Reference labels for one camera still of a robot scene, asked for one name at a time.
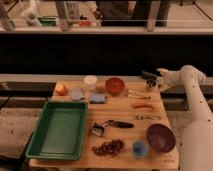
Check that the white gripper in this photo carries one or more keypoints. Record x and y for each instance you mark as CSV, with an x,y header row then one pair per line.
x,y
165,80

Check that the orange carrot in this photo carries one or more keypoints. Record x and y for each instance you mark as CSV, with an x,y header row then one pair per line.
x,y
142,105

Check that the orange fruit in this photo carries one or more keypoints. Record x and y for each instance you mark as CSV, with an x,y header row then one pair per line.
x,y
60,89

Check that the small blue cup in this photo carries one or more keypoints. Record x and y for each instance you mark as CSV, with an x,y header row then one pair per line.
x,y
139,149

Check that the green object in background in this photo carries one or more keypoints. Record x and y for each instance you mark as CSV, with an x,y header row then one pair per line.
x,y
47,21

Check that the light blue cloth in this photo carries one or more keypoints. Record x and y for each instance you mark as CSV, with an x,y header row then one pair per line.
x,y
76,94

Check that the white cup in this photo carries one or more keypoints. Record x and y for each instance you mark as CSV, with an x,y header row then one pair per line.
x,y
90,82

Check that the metal tongs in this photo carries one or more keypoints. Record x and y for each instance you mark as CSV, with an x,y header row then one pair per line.
x,y
137,95

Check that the red-orange bowl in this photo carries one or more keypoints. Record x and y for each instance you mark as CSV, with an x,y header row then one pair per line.
x,y
114,85

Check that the blue sponge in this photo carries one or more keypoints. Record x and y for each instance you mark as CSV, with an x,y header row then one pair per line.
x,y
97,98

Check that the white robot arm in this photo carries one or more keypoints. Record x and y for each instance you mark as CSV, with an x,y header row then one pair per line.
x,y
196,149

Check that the person in background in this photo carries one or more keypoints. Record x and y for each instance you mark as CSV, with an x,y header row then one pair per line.
x,y
121,10

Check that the metal cup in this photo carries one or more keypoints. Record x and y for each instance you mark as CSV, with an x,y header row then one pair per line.
x,y
150,85

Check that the purple bowl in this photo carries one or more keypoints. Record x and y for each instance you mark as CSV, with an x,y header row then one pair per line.
x,y
160,138

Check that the small metal clip tool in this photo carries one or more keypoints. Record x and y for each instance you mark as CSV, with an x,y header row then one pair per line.
x,y
97,130

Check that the bunch of dark grapes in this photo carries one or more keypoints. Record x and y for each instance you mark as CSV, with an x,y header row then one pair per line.
x,y
111,148

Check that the wooden table board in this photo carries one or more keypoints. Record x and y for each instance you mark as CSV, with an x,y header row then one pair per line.
x,y
119,108

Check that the black handled peeler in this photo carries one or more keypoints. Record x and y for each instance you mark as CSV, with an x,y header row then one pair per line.
x,y
119,124

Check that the silver fork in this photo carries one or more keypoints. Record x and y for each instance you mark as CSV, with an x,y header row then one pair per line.
x,y
148,117

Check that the green plastic tray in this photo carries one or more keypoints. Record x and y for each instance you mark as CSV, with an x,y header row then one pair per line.
x,y
59,132

